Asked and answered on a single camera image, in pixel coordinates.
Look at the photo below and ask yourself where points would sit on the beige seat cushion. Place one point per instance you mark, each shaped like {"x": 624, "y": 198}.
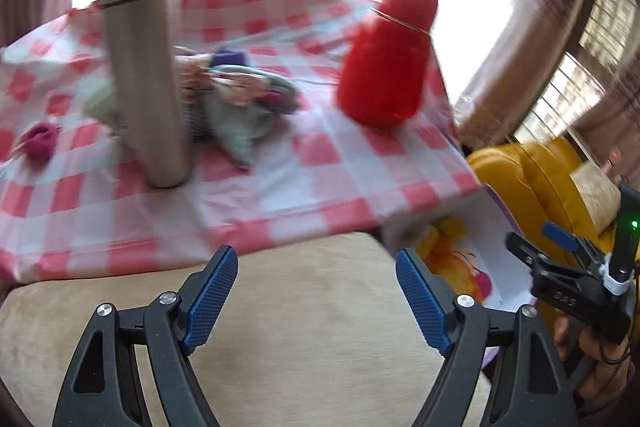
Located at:
{"x": 310, "y": 332}

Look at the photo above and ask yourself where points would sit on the person's right hand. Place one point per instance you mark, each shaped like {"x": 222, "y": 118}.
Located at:
{"x": 607, "y": 377}

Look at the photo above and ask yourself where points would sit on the grilled window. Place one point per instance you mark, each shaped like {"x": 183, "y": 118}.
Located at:
{"x": 590, "y": 52}

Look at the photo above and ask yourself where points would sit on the silver thermos flask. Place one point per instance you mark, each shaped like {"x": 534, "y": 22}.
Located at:
{"x": 145, "y": 82}

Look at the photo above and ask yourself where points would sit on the pink garment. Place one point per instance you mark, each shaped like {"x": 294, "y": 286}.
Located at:
{"x": 240, "y": 88}

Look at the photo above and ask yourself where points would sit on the purple knit hat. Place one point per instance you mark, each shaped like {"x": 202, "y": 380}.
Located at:
{"x": 230, "y": 57}

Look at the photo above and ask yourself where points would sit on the beige patterned pillow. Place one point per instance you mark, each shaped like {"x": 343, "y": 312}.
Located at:
{"x": 595, "y": 197}

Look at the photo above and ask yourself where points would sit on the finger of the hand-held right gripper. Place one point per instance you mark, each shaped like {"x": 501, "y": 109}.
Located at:
{"x": 560, "y": 234}
{"x": 527, "y": 254}

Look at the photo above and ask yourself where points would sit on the black white checkered cloth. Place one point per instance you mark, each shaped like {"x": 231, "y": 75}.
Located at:
{"x": 196, "y": 122}

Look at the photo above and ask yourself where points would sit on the red plastic bottle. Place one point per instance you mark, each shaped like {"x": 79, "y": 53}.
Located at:
{"x": 385, "y": 67}

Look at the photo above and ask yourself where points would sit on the yellow sofa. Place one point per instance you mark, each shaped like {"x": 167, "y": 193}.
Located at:
{"x": 525, "y": 187}

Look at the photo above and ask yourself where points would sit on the pale green cloth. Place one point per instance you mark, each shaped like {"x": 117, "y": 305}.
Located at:
{"x": 102, "y": 104}

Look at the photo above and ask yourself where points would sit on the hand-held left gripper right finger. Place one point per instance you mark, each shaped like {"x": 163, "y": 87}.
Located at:
{"x": 420, "y": 302}

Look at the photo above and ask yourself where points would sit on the red white checkered tablecloth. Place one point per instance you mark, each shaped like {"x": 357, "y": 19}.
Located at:
{"x": 310, "y": 177}

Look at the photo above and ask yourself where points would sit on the magenta hair scrunchie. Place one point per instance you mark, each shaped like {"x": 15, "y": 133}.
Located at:
{"x": 39, "y": 141}

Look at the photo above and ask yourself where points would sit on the yellow plush toy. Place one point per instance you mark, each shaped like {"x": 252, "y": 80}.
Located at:
{"x": 450, "y": 257}

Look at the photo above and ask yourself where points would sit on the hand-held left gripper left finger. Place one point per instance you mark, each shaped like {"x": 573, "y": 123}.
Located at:
{"x": 210, "y": 297}

